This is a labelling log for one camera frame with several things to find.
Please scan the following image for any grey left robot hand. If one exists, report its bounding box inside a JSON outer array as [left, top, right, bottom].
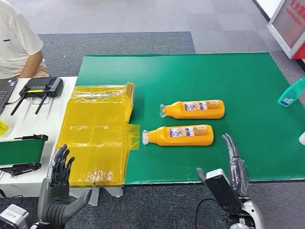
[[38, 144, 93, 227]]

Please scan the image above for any orange bottle with clear cap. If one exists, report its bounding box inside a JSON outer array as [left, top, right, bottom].
[[160, 100, 225, 120], [142, 124, 215, 147]]

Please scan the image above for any teal plastic bottle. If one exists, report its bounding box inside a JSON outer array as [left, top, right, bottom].
[[277, 77, 305, 108]]

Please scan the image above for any white table leg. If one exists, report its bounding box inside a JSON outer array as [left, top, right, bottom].
[[70, 186, 124, 207]]

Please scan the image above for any yellow plastic sheet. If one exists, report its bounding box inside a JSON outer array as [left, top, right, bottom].
[[55, 82, 141, 188]]

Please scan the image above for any yellow label packet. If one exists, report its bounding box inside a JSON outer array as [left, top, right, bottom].
[[0, 119, 11, 138]]

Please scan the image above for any black remote controller with antennas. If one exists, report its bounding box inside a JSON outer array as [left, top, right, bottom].
[[11, 76, 64, 116]]

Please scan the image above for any dark laptop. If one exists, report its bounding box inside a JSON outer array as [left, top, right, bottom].
[[0, 78, 19, 115]]

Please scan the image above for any green table mat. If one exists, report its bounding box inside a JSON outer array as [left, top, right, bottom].
[[75, 52, 305, 186]]

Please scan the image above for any white and red display stand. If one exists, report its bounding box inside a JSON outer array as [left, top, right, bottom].
[[267, 0, 305, 60]]

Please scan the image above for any black floor cable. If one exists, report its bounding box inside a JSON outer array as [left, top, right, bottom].
[[0, 189, 24, 207]]

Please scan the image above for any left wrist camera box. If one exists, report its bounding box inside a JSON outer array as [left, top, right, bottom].
[[0, 204, 29, 229]]

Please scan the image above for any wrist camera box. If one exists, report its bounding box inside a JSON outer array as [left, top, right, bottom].
[[0, 204, 29, 229], [204, 168, 242, 213]]

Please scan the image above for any green belt conveyor black frame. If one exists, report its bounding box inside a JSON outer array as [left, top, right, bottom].
[[0, 134, 49, 177]]

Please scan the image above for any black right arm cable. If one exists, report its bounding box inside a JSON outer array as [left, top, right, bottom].
[[195, 198, 216, 229]]

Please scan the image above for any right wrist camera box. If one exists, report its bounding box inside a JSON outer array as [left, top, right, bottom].
[[204, 168, 242, 213]]

